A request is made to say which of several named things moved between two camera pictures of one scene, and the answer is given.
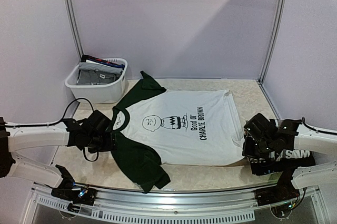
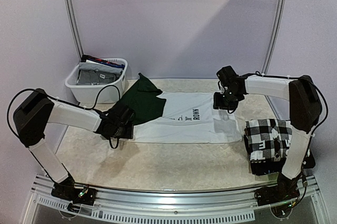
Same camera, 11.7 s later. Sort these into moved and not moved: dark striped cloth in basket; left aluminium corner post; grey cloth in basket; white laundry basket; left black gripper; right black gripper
Moved: left black gripper; right black gripper
Not moved: left aluminium corner post; grey cloth in basket; dark striped cloth in basket; white laundry basket
